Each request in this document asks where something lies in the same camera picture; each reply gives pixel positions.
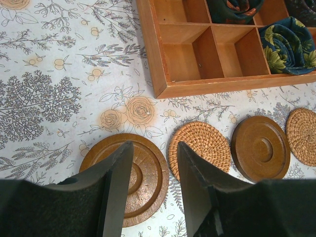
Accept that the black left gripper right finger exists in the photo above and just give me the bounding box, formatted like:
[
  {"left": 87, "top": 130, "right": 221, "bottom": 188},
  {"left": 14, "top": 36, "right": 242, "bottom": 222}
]
[{"left": 177, "top": 142, "right": 316, "bottom": 237}]

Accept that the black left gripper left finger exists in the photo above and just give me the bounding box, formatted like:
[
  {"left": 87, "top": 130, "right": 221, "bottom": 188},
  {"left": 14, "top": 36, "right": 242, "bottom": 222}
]
[{"left": 0, "top": 141, "right": 134, "bottom": 237}]

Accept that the dark wooden coaster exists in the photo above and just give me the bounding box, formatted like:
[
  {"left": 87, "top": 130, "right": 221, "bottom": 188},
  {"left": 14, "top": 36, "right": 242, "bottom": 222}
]
[
  {"left": 231, "top": 116, "right": 290, "bottom": 183},
  {"left": 79, "top": 133, "right": 169, "bottom": 228}
]

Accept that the woven rattan coaster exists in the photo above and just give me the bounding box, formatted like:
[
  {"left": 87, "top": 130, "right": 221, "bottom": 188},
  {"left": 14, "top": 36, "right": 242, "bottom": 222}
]
[
  {"left": 286, "top": 108, "right": 316, "bottom": 166},
  {"left": 168, "top": 121, "right": 231, "bottom": 180}
]

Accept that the wooden compartment tray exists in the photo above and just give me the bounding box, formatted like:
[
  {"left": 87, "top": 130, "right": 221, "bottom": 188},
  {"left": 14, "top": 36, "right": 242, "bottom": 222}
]
[{"left": 137, "top": 0, "right": 316, "bottom": 99}]

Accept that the rolled dark cloth green floral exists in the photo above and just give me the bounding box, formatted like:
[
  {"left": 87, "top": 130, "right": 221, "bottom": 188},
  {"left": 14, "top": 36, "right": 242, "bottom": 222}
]
[{"left": 259, "top": 16, "right": 316, "bottom": 76}]

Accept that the rolled dark cloth orange pattern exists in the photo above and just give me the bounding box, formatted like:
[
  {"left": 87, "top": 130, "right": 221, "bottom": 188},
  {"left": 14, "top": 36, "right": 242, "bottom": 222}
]
[{"left": 207, "top": 0, "right": 264, "bottom": 25}]

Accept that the rolled dark cloth right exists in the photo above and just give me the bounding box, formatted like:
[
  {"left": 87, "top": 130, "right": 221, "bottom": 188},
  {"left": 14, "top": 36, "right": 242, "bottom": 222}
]
[{"left": 285, "top": 0, "right": 316, "bottom": 27}]

